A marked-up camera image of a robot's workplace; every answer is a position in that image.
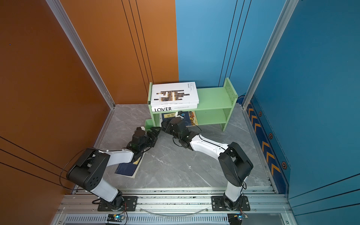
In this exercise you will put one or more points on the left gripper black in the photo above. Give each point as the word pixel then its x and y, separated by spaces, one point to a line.
pixel 154 138

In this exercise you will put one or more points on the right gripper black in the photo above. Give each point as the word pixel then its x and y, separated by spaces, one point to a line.
pixel 168 125

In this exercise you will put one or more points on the dark blue book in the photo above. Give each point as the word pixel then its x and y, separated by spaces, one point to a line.
pixel 129 167
pixel 185 115

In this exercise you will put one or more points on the white LOVER book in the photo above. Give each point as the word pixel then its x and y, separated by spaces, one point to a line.
pixel 175 107

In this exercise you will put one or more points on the white book brown bars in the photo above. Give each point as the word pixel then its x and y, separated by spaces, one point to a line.
pixel 174 93

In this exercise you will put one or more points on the yellow Chinese history picture book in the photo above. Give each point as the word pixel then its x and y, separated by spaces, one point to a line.
pixel 193 118

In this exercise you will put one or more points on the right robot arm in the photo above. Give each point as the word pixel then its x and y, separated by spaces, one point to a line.
pixel 234 162

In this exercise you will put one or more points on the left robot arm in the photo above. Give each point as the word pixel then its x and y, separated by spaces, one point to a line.
pixel 88 171

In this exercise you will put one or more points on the green pen cup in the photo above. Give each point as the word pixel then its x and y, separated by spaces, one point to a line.
pixel 149 123

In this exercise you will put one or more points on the green desktop shelf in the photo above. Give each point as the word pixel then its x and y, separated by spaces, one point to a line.
pixel 215 105

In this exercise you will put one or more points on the left circuit board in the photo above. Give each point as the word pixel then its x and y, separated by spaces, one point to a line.
pixel 116 219

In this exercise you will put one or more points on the circuit board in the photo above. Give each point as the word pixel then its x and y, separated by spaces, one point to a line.
pixel 116 219
pixel 236 218

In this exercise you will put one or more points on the right circuit board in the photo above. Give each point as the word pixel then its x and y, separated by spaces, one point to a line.
pixel 236 218

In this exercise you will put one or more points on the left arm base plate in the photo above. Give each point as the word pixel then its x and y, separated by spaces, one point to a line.
pixel 119 204

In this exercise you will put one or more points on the aluminium rail frame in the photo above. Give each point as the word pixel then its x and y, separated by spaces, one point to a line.
pixel 177 206

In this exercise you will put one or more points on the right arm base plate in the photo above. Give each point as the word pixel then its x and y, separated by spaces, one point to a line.
pixel 222 203

